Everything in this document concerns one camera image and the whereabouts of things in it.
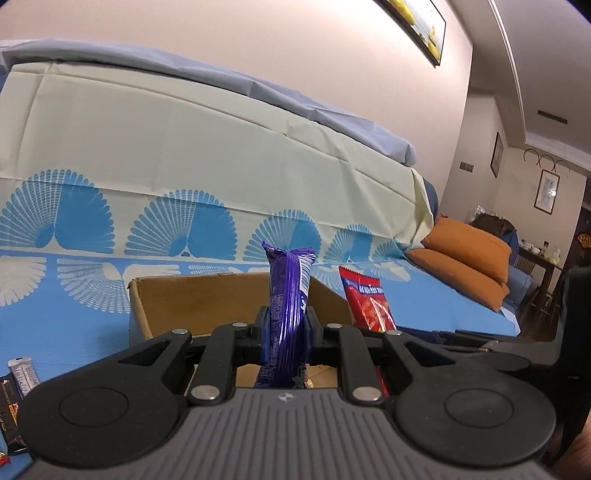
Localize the red peanut snack packet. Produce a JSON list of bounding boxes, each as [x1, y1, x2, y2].
[[339, 266, 396, 397]]

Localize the purple chocolate bar wrapper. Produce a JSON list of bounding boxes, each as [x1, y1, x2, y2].
[[256, 242, 315, 389]]

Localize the cardboard box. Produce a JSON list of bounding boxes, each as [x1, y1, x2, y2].
[[128, 272, 352, 388]]

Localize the wooden side table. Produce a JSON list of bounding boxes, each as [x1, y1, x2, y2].
[[516, 244, 562, 317]]

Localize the lower orange cushion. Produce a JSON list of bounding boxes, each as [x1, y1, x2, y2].
[[407, 249, 509, 312]]

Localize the orange cushion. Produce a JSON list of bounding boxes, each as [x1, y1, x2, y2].
[[422, 217, 511, 283], [407, 249, 509, 312]]

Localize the silver snack bar wrapper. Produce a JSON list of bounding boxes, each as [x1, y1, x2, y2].
[[7, 356, 40, 397]]

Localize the blue fan-pattern sofa cover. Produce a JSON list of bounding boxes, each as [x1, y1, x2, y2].
[[1, 61, 520, 380]]

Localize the small framed picture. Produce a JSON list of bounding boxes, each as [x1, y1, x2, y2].
[[490, 132, 504, 178]]

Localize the dark brown chocolate bar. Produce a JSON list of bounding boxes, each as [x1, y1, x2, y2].
[[0, 374, 27, 455]]

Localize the small red candy packet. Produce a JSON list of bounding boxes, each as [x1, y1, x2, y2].
[[0, 450, 11, 466]]

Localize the framed yellow picture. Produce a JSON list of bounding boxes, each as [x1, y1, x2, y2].
[[376, 0, 447, 67]]

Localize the light blue sheet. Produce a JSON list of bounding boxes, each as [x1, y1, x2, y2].
[[1, 38, 418, 167]]

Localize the framed wall picture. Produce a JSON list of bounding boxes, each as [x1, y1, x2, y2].
[[534, 169, 560, 215]]

